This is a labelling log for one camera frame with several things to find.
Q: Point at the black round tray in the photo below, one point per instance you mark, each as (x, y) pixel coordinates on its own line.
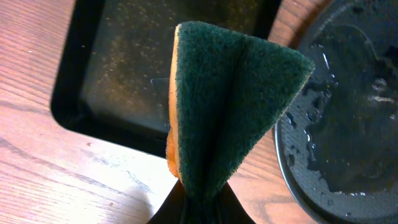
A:
(337, 142)

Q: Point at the black rectangular tray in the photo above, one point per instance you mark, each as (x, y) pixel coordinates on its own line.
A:
(113, 78)

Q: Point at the green and yellow sponge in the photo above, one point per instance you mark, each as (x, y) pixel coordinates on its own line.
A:
(226, 90)

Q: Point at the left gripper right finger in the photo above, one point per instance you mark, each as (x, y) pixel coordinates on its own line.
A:
(229, 209)

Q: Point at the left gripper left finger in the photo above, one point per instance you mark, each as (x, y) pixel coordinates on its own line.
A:
(173, 209)

